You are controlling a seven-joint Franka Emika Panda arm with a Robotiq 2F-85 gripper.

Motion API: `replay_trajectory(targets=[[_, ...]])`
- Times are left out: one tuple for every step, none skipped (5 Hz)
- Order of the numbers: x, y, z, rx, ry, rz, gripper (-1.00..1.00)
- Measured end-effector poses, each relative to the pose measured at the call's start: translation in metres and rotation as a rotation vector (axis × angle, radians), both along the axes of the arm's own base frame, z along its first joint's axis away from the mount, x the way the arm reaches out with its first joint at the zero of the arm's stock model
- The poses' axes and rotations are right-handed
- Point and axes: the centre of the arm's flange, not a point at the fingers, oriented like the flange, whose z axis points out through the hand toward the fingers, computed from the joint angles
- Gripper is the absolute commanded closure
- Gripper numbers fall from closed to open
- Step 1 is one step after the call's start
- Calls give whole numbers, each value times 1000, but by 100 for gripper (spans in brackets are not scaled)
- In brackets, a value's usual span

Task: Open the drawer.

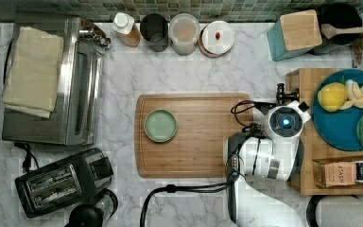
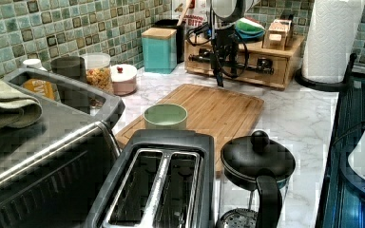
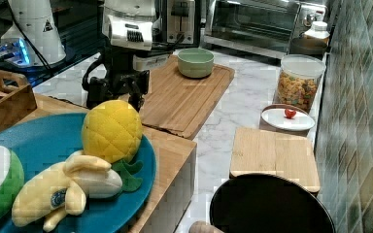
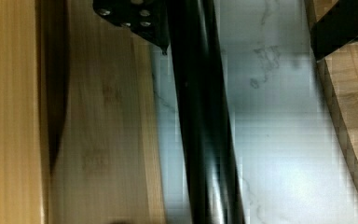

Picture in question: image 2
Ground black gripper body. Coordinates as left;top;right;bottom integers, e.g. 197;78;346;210
215;26;237;61

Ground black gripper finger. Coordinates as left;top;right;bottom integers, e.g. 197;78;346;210
229;47;238;78
211;57;223;86

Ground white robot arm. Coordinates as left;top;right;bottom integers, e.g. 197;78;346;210
208;0;260;86

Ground wooden box on drawer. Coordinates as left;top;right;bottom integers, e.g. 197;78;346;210
262;19;293;50

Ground stacked colourful plates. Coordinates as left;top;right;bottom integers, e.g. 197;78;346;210
235;17;265;41

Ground cinnamon cereal box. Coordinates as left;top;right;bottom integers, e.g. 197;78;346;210
171;0;210;29

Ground black utensil holder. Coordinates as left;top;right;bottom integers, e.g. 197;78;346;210
152;18;187;65

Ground bamboo cutting board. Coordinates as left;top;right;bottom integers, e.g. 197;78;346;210
114;83;265;179

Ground teal canister with wooden lid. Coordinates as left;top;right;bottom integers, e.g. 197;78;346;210
142;28;177;74

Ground black paper towel holder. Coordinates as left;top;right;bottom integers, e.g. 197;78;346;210
294;53;357;92

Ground green ceramic bowl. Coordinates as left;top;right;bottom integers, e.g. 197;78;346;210
144;104;188;130

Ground pink lidded canister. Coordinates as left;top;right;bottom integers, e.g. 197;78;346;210
110;64;137;96

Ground paper towel roll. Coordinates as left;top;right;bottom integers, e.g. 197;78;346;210
302;0;365;83

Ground black french press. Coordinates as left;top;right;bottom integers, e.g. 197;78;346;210
216;130;296;228

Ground glass jar with snacks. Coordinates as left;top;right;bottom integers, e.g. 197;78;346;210
82;53;113;93

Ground black two-slot toaster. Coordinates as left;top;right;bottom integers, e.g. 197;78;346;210
83;129;215;228

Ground dark grey cup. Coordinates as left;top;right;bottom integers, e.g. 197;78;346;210
50;56;86;83

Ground orange packet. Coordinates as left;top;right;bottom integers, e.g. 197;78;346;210
22;79;55;100

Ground white bottle with cap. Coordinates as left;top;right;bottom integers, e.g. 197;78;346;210
22;59;46;71

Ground grey toaster oven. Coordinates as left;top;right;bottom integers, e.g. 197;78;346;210
0;68;125;228

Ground folded green towel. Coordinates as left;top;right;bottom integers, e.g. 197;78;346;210
0;80;43;129

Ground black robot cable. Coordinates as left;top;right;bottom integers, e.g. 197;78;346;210
185;22;251;80

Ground black drawer handle bar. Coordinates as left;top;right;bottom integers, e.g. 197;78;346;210
188;48;274;75

